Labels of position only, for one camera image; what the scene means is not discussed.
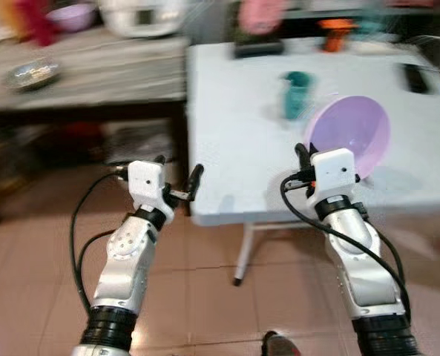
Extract purple plastic bowl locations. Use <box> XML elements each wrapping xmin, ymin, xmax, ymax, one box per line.
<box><xmin>303</xmin><ymin>96</ymin><xmax>392</xmax><ymax>181</ymax></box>

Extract white folding table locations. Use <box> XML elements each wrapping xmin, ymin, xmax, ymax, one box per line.
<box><xmin>185</xmin><ymin>39</ymin><xmax>440</xmax><ymax>286</ymax></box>

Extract teal plastic cup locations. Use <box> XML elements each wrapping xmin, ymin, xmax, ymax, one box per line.
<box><xmin>281</xmin><ymin>70</ymin><xmax>315</xmax><ymax>122</ymax></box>

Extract grey wooden counter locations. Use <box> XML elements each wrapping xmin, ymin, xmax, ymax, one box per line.
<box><xmin>0</xmin><ymin>31</ymin><xmax>190</xmax><ymax>113</ymax></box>

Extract black flat tray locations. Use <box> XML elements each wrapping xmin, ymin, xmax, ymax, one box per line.
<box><xmin>232</xmin><ymin>37</ymin><xmax>286</xmax><ymax>59</ymax></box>

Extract orange plastic stand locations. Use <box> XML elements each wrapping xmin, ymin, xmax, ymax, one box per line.
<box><xmin>317</xmin><ymin>19</ymin><xmax>355</xmax><ymax>53</ymax></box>

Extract black remote control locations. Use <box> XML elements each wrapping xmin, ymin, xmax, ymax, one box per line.
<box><xmin>401</xmin><ymin>63</ymin><xmax>431</xmax><ymax>95</ymax></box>

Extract white rice cooker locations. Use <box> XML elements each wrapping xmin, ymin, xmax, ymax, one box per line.
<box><xmin>96</xmin><ymin>0</ymin><xmax>188</xmax><ymax>39</ymax></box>

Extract pink round object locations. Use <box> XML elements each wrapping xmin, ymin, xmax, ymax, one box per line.
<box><xmin>237</xmin><ymin>0</ymin><xmax>288</xmax><ymax>36</ymax></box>

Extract shiny metal bowl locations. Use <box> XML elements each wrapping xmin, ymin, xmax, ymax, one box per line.
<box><xmin>4</xmin><ymin>59</ymin><xmax>62</xmax><ymax>93</ymax></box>

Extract purple plastic basin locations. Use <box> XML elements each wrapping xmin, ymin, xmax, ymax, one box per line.
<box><xmin>47</xmin><ymin>2</ymin><xmax>96</xmax><ymax>33</ymax></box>

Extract red cloth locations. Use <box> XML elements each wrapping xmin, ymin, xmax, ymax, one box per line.
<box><xmin>13</xmin><ymin>0</ymin><xmax>58</xmax><ymax>47</ymax></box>

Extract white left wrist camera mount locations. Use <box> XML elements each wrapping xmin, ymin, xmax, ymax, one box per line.
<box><xmin>127</xmin><ymin>159</ymin><xmax>175</xmax><ymax>217</ymax></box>

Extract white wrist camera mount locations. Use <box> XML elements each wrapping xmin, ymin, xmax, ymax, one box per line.
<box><xmin>127</xmin><ymin>159</ymin><xmax>175</xmax><ymax>217</ymax></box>
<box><xmin>309</xmin><ymin>148</ymin><xmax>362</xmax><ymax>205</ymax></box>

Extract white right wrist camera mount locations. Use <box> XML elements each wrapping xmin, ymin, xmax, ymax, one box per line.
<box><xmin>309</xmin><ymin>148</ymin><xmax>362</xmax><ymax>205</ymax></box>

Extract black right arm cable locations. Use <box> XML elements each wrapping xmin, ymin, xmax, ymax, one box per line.
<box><xmin>280</xmin><ymin>172</ymin><xmax>413</xmax><ymax>321</ymax></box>

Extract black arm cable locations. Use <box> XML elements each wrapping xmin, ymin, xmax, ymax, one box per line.
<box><xmin>280</xmin><ymin>172</ymin><xmax>413</xmax><ymax>321</ymax></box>
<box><xmin>69</xmin><ymin>168</ymin><xmax>132</xmax><ymax>314</ymax></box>

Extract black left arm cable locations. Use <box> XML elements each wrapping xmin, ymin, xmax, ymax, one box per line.
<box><xmin>69</xmin><ymin>168</ymin><xmax>132</xmax><ymax>314</ymax></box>

